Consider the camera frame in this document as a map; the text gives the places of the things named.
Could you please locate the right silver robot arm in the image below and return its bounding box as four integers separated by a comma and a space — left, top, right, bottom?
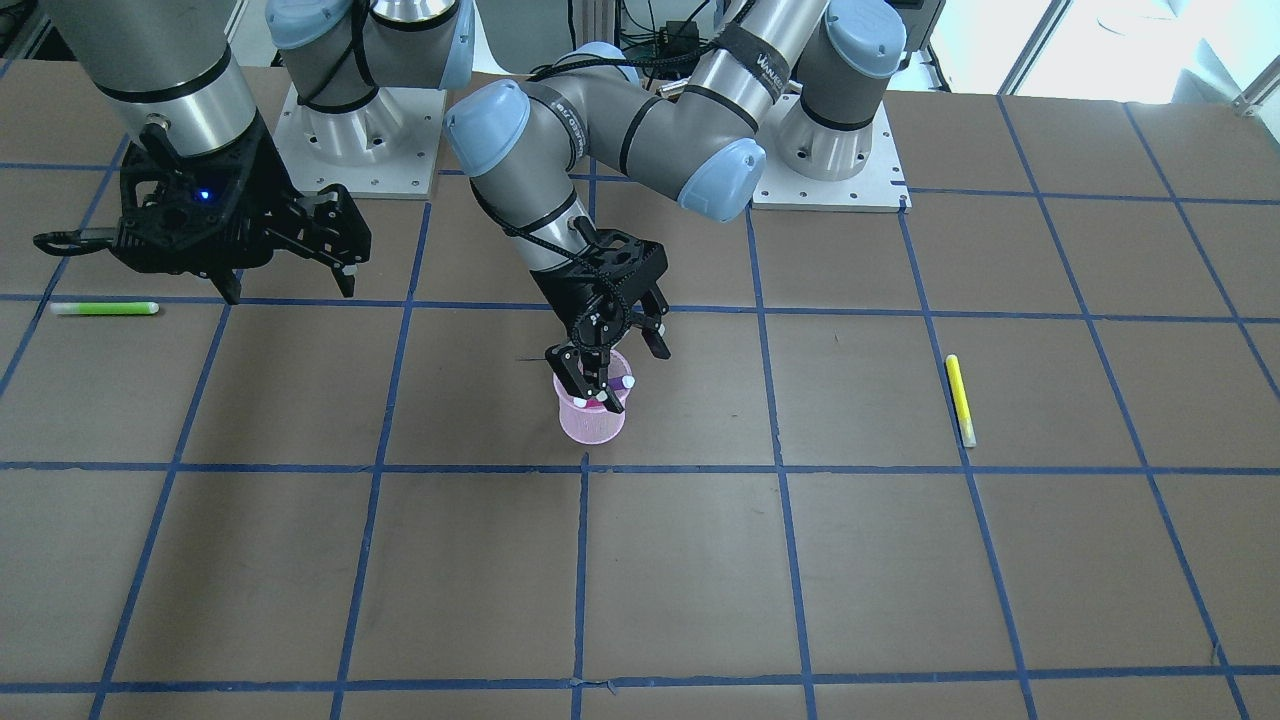
33, 1, 476, 305

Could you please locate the pink mesh cup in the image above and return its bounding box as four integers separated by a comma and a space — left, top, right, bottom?
552, 350, 634, 445

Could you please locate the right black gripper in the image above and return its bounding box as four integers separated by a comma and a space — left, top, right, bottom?
111, 117, 372, 306

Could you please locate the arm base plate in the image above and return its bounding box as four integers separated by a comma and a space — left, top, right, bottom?
273, 88, 448, 201
753, 94, 913, 213

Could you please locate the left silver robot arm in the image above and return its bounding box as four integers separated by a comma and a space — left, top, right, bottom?
443, 1, 908, 414

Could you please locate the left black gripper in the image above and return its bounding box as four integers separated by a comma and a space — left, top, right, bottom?
531, 228, 672, 414

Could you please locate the green marker pen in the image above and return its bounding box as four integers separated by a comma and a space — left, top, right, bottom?
46, 301, 160, 316

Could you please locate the yellow marker pen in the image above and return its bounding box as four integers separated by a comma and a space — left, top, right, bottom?
943, 354, 977, 448

